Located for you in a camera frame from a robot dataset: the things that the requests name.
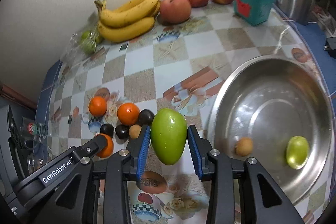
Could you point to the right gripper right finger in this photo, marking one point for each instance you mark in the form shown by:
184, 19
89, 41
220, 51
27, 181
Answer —
261, 199

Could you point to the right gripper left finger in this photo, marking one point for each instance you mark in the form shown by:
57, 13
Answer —
76, 199

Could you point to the tan longan front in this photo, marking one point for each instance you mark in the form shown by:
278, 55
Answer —
244, 146

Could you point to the tan longan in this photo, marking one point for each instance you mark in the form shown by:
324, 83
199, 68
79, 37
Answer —
134, 131
244, 146

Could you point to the orange tangerine front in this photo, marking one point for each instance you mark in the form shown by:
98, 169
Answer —
108, 150

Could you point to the orange tangerine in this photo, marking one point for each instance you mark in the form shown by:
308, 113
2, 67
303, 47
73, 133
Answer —
108, 150
97, 106
128, 114

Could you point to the green mango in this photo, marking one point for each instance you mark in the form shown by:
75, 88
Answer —
297, 152
168, 135

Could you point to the dark plum small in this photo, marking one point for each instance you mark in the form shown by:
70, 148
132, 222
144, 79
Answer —
122, 131

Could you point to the green mango front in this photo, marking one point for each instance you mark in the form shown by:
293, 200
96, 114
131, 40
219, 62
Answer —
168, 135

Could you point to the bag of green fruits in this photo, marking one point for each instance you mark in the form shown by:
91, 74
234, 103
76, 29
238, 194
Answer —
82, 45

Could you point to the clear plastic cup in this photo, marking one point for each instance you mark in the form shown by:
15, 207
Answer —
33, 135

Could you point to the large steel basin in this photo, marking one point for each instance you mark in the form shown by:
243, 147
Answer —
270, 99

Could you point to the patterned vinyl tablecloth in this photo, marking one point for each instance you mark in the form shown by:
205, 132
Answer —
142, 70

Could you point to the black power adapter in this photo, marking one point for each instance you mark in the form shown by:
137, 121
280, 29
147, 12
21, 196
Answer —
330, 46

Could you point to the teal toy box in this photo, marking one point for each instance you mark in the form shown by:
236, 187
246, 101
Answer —
253, 11

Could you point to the yellow banana bunch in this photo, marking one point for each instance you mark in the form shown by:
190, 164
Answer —
132, 19

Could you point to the peach apple near bananas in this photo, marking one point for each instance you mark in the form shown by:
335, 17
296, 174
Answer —
175, 11

